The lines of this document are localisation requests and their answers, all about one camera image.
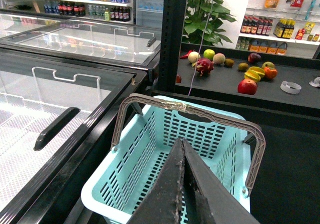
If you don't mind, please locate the pink dragon fruit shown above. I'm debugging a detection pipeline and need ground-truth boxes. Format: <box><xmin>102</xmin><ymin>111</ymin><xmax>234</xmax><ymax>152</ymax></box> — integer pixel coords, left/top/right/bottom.
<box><xmin>192</xmin><ymin>58</ymin><xmax>214</xmax><ymax>76</ymax></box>

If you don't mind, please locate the light blue plastic shopping basket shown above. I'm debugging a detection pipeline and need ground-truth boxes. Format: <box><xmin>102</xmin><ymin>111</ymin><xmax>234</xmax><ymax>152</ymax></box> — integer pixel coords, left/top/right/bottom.
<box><xmin>81</xmin><ymin>105</ymin><xmax>251</xmax><ymax>224</ymax></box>

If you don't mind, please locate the black freezer lid handle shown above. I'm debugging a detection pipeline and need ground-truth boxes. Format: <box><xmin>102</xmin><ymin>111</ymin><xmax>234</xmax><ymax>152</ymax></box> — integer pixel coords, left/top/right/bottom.
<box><xmin>33</xmin><ymin>107</ymin><xmax>80</xmax><ymax>151</ymax></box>

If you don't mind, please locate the near glass freezer lid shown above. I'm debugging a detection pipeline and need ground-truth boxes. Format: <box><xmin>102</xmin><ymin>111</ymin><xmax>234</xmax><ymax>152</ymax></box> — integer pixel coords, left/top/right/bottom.
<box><xmin>0</xmin><ymin>48</ymin><xmax>146</xmax><ymax>224</ymax></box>

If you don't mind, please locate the brown kiwi near peach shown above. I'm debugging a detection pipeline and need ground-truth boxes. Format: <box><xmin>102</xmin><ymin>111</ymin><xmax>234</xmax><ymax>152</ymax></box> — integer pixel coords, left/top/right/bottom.
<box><xmin>224</xmin><ymin>58</ymin><xmax>235</xmax><ymax>67</ymax></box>

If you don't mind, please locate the grey basket handle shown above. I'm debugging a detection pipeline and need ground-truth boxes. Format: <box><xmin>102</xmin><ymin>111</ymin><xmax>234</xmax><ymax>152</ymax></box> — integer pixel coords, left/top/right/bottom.
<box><xmin>110</xmin><ymin>93</ymin><xmax>266</xmax><ymax>197</ymax></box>

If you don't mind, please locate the tan peach fruit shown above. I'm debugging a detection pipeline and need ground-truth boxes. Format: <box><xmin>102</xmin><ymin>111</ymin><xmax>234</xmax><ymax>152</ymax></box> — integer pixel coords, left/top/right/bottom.
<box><xmin>213</xmin><ymin>53</ymin><xmax>226</xmax><ymax>65</ymax></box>

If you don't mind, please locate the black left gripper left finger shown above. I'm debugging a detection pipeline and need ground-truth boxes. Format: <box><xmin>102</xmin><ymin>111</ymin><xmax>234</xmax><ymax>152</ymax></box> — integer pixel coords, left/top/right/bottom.
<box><xmin>128</xmin><ymin>138</ymin><xmax>185</xmax><ymax>224</ymax></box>

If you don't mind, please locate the white tape roll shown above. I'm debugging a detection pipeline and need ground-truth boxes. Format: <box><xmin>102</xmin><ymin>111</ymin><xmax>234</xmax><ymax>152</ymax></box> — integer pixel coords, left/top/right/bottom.
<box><xmin>280</xmin><ymin>81</ymin><xmax>302</xmax><ymax>94</ymax></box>

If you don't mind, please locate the dark purple fruit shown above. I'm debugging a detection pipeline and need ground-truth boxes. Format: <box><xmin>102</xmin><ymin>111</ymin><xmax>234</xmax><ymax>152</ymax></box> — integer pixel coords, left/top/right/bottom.
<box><xmin>247</xmin><ymin>53</ymin><xmax>262</xmax><ymax>64</ymax></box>

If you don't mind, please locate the red chili pepper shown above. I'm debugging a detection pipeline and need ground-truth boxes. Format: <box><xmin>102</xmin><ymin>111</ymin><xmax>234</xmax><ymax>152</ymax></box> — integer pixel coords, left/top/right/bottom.
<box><xmin>180</xmin><ymin>50</ymin><xmax>193</xmax><ymax>59</ymax></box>

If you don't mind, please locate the red apple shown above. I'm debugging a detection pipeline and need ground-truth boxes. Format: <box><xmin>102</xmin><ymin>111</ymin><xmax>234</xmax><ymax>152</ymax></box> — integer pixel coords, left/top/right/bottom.
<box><xmin>237</xmin><ymin>79</ymin><xmax>258</xmax><ymax>95</ymax></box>

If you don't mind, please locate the beige round melon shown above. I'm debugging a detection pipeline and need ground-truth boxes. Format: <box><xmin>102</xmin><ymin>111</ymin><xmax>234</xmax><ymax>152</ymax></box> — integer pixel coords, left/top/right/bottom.
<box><xmin>187</xmin><ymin>51</ymin><xmax>201</xmax><ymax>63</ymax></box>

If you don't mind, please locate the sauce bottles shelf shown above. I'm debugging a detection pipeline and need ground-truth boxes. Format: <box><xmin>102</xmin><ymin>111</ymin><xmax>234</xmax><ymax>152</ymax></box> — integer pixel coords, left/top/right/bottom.
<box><xmin>235</xmin><ymin>0</ymin><xmax>320</xmax><ymax>58</ymax></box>

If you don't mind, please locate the green potted plant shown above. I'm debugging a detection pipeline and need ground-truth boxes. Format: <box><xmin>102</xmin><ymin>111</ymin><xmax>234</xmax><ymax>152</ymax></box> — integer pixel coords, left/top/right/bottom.
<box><xmin>182</xmin><ymin>0</ymin><xmax>236</xmax><ymax>46</ymax></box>

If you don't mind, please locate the drinks shelf with bottles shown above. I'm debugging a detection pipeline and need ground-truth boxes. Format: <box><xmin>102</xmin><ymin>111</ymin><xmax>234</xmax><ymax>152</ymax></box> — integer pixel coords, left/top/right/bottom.
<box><xmin>0</xmin><ymin>0</ymin><xmax>134</xmax><ymax>24</ymax></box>

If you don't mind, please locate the green apple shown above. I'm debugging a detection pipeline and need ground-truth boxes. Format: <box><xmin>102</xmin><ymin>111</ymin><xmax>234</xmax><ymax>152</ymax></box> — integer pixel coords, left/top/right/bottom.
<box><xmin>203</xmin><ymin>49</ymin><xmax>216</xmax><ymax>61</ymax></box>

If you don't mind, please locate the brown kiwi near starfruit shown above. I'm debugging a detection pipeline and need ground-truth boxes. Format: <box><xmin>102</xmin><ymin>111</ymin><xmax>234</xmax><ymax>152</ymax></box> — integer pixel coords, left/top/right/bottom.
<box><xmin>238</xmin><ymin>62</ymin><xmax>249</xmax><ymax>72</ymax></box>

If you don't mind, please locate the orange persimmon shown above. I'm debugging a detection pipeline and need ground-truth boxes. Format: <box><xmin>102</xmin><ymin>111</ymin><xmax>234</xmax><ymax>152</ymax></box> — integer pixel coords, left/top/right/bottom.
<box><xmin>263</xmin><ymin>67</ymin><xmax>278</xmax><ymax>80</ymax></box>

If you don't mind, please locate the glass freezer lid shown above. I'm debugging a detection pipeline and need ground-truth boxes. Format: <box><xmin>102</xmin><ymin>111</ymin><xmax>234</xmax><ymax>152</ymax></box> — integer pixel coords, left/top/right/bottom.
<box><xmin>0</xmin><ymin>18</ymin><xmax>162</xmax><ymax>72</ymax></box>
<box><xmin>0</xmin><ymin>48</ymin><xmax>146</xmax><ymax>224</ymax></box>

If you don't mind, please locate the black metal shelf post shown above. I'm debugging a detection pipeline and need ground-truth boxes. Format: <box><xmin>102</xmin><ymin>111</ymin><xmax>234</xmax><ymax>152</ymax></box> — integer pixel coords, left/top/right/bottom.
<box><xmin>158</xmin><ymin>0</ymin><xmax>187</xmax><ymax>92</ymax></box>

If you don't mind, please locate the green red mango fruit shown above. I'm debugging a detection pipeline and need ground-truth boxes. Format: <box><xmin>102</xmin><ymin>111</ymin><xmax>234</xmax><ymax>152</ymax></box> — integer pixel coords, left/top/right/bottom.
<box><xmin>261</xmin><ymin>61</ymin><xmax>275</xmax><ymax>69</ymax></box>

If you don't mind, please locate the far glass freezer lid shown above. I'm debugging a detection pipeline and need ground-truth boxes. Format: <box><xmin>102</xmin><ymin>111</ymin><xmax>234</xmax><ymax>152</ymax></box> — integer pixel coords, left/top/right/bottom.
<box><xmin>0</xmin><ymin>18</ymin><xmax>162</xmax><ymax>72</ymax></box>

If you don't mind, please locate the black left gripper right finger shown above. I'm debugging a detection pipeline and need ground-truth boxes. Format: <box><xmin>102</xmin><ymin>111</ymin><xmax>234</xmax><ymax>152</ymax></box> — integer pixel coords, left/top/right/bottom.
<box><xmin>182</xmin><ymin>139</ymin><xmax>258</xmax><ymax>224</ymax></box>

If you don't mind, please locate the yellow star fruit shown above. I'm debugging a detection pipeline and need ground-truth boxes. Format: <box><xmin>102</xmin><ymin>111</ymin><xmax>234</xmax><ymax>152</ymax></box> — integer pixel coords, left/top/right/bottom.
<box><xmin>244</xmin><ymin>66</ymin><xmax>265</xmax><ymax>82</ymax></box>

